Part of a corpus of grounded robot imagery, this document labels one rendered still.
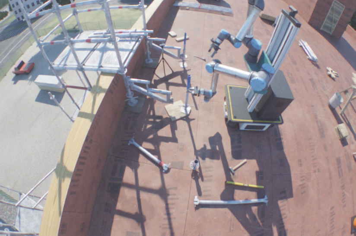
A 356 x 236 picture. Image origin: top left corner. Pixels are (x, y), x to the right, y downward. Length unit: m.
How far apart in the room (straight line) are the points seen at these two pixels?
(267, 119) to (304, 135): 1.10
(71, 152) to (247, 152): 2.32
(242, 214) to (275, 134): 1.41
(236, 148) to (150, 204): 1.45
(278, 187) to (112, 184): 2.36
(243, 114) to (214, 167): 0.85
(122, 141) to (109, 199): 0.89
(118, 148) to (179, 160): 0.91
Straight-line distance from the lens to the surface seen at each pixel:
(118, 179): 2.33
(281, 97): 2.20
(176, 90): 2.87
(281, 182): 2.73
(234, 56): 3.92
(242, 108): 2.47
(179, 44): 3.98
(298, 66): 4.95
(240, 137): 2.60
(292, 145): 3.07
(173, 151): 2.31
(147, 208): 2.21
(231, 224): 2.33
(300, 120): 3.49
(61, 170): 1.90
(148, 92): 2.42
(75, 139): 1.92
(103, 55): 2.64
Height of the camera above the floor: 2.19
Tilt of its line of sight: 54 degrees down
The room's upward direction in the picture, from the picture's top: 3 degrees clockwise
